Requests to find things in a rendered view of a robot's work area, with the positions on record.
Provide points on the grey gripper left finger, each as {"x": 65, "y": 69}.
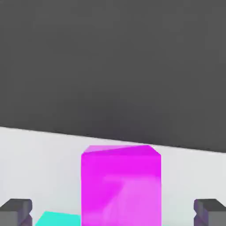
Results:
{"x": 12, "y": 211}

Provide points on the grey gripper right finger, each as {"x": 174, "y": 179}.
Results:
{"x": 211, "y": 211}

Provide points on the small magenta cube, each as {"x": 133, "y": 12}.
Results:
{"x": 121, "y": 185}

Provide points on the small cyan cube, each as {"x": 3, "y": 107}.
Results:
{"x": 60, "y": 219}

